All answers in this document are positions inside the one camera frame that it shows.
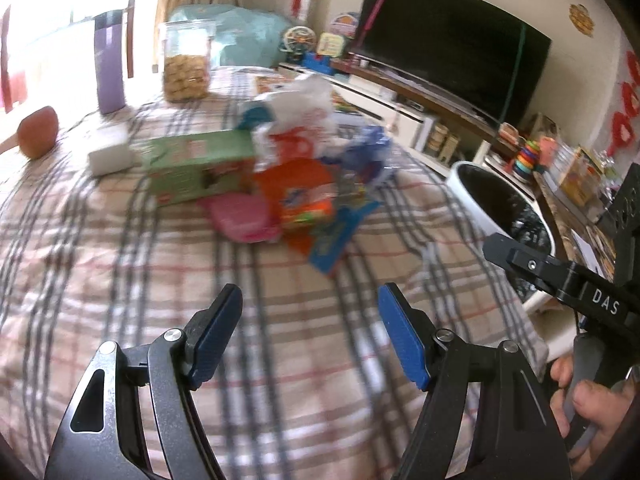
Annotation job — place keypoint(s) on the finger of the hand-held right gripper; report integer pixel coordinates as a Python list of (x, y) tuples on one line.
[(525, 262)]

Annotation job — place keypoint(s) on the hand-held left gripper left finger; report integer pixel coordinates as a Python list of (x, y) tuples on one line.
[(215, 335)]

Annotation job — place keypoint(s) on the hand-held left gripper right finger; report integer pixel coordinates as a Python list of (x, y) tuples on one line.
[(405, 340)]

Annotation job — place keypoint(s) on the white round trash bin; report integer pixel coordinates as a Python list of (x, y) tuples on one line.
[(467, 195)]

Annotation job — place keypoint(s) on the blue snack packet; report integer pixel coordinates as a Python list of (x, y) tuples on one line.
[(337, 240)]

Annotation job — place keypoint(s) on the orange snack packet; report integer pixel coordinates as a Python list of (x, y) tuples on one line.
[(295, 185)]

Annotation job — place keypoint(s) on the green cardboard box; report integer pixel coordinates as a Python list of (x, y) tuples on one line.
[(190, 165)]

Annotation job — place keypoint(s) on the blue clear plastic bag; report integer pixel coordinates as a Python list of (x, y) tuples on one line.
[(367, 155)]

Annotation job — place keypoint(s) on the white plastic bag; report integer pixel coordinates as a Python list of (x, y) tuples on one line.
[(300, 110)]

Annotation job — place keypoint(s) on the person's right hand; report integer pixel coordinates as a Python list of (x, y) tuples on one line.
[(600, 405)]

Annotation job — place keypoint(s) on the white low stool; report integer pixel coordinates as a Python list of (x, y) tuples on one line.
[(555, 325)]

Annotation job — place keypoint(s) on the yellow toy box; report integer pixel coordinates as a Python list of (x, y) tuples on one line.
[(580, 177)]

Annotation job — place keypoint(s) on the plaid tablecloth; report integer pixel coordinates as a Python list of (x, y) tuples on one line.
[(125, 260)]

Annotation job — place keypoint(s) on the beige canister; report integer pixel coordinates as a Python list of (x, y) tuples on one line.
[(436, 139), (450, 149)]

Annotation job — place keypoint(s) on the white tissue pack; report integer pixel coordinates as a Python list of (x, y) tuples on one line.
[(111, 152)]

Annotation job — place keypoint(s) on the white television stand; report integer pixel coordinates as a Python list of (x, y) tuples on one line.
[(375, 102)]

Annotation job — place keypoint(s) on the black flat television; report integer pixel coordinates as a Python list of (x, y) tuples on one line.
[(450, 45)]

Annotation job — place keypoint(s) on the orange picture book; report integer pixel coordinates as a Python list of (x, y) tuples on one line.
[(272, 84)]

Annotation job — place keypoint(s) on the clear cookie jar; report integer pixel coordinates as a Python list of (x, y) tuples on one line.
[(186, 72)]

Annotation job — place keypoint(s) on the reddish brown fruit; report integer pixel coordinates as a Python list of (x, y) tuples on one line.
[(39, 132)]

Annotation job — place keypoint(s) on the blue toy block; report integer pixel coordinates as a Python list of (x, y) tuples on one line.
[(317, 64)]

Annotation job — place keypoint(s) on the purple drink bottle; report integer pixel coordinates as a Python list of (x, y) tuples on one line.
[(110, 65)]

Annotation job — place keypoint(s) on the colourful square sign card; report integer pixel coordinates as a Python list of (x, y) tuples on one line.
[(331, 45)]

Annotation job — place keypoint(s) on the colourful round sign card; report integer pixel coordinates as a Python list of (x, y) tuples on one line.
[(345, 24)]

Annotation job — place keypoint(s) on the ferris wheel toy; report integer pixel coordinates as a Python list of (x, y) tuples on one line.
[(296, 42)]

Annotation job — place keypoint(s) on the teal plastic-covered bundle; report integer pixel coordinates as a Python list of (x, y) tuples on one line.
[(245, 30)]

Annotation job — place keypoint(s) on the red hanging cloth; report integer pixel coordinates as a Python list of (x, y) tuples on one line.
[(10, 75)]

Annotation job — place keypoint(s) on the red paper wall garland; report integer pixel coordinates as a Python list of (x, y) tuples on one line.
[(625, 125)]

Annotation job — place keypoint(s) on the red gold wall sticker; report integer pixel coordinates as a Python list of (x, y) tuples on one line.
[(581, 20)]

